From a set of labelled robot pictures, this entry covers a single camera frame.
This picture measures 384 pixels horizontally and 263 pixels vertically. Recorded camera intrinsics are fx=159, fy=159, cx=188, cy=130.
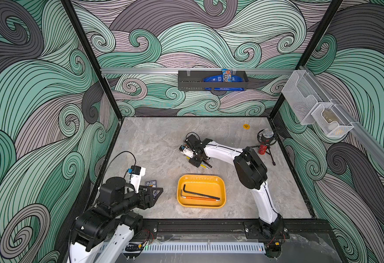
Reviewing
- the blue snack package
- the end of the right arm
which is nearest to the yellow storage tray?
the end of the right arm

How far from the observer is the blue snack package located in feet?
3.00

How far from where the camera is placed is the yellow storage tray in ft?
2.70

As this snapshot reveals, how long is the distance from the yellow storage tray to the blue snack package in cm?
49

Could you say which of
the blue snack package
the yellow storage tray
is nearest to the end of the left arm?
the yellow storage tray

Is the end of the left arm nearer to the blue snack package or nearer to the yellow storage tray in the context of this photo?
the yellow storage tray

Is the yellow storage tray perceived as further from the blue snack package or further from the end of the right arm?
the blue snack package
